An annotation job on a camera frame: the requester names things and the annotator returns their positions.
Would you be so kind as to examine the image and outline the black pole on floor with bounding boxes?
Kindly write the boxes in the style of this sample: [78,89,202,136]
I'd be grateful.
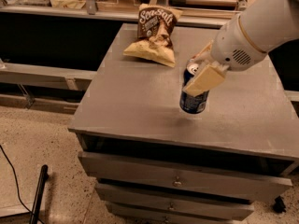
[29,164,49,224]

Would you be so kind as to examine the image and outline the sea salt chips bag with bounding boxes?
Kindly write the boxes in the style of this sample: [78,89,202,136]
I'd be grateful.
[123,4,182,67]

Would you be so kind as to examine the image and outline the top grey drawer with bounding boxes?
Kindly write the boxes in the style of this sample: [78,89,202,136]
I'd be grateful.
[78,151,292,202]

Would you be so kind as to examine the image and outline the grey drawer cabinet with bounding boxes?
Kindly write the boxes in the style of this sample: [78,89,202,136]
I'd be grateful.
[67,23,299,224]

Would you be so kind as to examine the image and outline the bottom grey drawer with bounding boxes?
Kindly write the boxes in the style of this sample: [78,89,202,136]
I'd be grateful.
[106,203,239,224]

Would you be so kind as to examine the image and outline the grey metal shelf rail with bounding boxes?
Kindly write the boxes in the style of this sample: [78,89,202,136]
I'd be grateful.
[0,63,96,91]

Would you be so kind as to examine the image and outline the black caster wheel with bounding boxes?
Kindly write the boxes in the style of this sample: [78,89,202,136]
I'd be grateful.
[273,196,286,214]

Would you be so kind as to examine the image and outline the middle grey drawer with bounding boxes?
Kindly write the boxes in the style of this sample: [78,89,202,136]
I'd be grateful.
[95,183,254,221]

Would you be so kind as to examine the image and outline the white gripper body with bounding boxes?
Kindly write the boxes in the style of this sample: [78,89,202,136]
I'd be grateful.
[210,19,266,71]

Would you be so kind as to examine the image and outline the grey drawer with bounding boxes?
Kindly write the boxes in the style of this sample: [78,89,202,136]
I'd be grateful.
[95,183,254,221]
[78,151,292,202]
[106,203,239,224]

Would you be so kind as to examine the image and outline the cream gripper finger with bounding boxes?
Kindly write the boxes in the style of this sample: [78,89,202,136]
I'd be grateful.
[189,41,214,64]
[186,63,229,93]

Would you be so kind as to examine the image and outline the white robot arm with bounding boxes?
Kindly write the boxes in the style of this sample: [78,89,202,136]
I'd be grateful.
[183,0,299,97]

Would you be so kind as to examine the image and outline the black cable on floor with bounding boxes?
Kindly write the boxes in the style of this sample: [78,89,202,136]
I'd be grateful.
[0,144,45,224]

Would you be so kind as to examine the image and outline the blue pepsi can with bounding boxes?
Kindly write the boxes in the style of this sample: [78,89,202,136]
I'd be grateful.
[179,60,208,114]

